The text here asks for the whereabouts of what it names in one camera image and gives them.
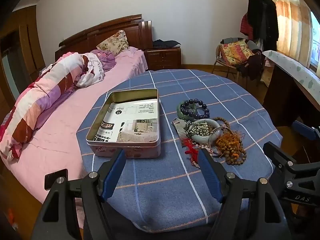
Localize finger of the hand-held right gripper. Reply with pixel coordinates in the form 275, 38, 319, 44
292, 120, 320, 141
263, 142, 300, 193

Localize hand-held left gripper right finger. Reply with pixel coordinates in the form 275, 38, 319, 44
197, 148, 292, 240

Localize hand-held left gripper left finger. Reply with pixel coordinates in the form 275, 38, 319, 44
31, 149, 127, 240

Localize pink metal tin box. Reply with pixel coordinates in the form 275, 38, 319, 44
86, 88, 162, 158

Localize wooden bead mala orange tassel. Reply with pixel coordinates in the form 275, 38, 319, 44
215, 132, 248, 165

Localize red knot tassel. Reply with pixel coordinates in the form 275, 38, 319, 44
185, 140, 200, 164

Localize thin silver bangle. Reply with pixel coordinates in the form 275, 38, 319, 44
211, 127, 233, 145

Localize pale jade bangle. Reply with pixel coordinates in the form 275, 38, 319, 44
186, 119, 222, 147

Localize thin wooden bead bracelet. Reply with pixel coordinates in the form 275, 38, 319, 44
212, 116, 233, 130

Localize metal band wristwatch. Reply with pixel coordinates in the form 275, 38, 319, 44
171, 118, 192, 145

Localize black flat device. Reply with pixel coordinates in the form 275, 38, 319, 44
44, 169, 68, 190

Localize bed with pink sheet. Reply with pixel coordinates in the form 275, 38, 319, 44
0, 46, 149, 230

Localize printed paper leaflet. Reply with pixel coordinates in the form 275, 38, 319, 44
94, 99, 158, 143

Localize dark green jade pendant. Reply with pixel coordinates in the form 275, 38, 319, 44
177, 102, 199, 119

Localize dark garment on chair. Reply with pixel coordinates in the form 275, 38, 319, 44
236, 52, 263, 80

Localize window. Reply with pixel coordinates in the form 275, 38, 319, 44
309, 10, 320, 73

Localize colourful patchwork cushion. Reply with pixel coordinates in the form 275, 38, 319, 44
219, 39, 254, 65

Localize chair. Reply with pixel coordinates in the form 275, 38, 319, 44
212, 37, 263, 80

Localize pink patchwork quilt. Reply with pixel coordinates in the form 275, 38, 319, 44
0, 52, 105, 160

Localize orange striped curtain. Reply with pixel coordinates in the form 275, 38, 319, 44
255, 0, 313, 68

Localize purple blanket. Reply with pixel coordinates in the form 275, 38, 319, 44
90, 49, 117, 72

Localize black hanging coat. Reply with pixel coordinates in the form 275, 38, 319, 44
247, 0, 279, 52

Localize red hanging garment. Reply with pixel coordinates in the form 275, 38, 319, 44
240, 14, 253, 38

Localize wooden nightstand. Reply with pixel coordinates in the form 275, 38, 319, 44
144, 46, 182, 72

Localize floral pillow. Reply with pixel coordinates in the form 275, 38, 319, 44
96, 30, 130, 57

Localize dark folded clothes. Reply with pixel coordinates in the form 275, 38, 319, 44
152, 39, 181, 50

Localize dark wooden headboard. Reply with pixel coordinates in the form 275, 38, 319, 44
55, 14, 153, 60

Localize wooden wardrobe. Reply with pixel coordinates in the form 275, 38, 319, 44
0, 4, 47, 120

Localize dark blue bead bracelet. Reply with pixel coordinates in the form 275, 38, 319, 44
180, 99, 210, 120

